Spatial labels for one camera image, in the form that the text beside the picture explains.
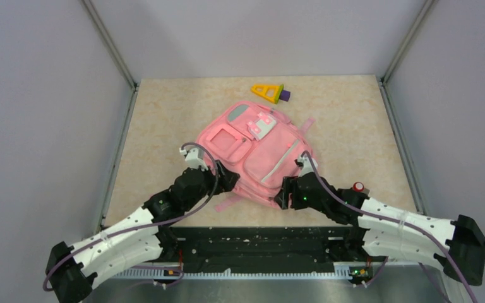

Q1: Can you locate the pink student backpack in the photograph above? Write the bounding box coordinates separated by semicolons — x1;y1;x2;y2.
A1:
196;101;315;210

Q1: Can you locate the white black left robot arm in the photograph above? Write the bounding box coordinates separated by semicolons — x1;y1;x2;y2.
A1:
42;160;240;302

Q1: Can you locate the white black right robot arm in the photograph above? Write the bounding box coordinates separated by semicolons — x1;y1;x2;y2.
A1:
274;173;485;286

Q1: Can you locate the red black stamp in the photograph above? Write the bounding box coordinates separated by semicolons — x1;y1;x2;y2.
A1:
352;182;365;192

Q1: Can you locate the yellow green purple toy block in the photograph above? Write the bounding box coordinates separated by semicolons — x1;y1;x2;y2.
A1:
251;84;291;104

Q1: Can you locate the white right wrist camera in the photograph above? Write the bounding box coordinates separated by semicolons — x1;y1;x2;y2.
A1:
295;154;318;177

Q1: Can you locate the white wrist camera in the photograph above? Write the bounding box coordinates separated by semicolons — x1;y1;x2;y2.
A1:
179;147;209;171
295;154;318;177

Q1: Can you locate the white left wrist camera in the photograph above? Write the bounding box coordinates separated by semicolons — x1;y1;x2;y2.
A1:
179;147;209;171

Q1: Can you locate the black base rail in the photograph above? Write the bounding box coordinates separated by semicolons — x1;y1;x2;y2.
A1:
156;227;384;274

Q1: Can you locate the aluminium frame rail right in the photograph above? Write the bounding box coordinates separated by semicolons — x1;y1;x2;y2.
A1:
378;1;438;215

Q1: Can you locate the aluminium frame rail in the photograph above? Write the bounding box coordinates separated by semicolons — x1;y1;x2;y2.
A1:
378;1;438;215
80;1;136;232

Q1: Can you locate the aluminium frame rail left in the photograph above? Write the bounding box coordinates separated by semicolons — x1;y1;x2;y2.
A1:
80;1;136;232

